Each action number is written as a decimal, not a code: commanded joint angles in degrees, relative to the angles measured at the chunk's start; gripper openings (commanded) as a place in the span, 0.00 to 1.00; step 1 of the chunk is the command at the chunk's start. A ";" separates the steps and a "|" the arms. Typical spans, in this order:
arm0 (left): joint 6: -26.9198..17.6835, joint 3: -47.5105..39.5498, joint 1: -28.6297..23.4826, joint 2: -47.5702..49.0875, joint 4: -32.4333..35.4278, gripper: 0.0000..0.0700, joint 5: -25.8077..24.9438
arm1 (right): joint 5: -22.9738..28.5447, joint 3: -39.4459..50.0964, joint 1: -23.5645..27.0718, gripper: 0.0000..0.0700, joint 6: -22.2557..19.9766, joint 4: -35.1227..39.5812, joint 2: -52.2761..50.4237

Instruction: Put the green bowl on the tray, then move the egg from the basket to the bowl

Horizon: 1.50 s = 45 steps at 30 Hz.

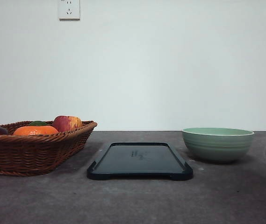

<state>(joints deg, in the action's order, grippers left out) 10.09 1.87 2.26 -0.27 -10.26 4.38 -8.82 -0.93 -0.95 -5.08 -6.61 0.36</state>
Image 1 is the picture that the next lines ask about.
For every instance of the red yellow apple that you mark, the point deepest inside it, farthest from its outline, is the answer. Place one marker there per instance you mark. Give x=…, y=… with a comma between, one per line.
x=65, y=123

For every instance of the green fruit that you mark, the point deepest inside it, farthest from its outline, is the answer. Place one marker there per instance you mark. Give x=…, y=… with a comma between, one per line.
x=37, y=123

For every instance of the white wall socket left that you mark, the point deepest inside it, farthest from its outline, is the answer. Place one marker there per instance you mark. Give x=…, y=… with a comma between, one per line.
x=68, y=10

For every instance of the green ceramic bowl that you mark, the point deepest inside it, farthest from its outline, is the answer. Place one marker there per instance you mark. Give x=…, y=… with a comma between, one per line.
x=217, y=143

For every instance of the brown wicker basket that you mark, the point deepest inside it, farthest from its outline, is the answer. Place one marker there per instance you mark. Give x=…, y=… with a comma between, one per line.
x=31, y=148

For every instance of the orange tangerine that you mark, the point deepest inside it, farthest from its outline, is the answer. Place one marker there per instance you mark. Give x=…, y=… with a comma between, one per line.
x=35, y=130

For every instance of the dark rectangular tray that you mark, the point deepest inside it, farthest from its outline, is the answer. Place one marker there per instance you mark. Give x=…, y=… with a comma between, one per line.
x=139, y=160

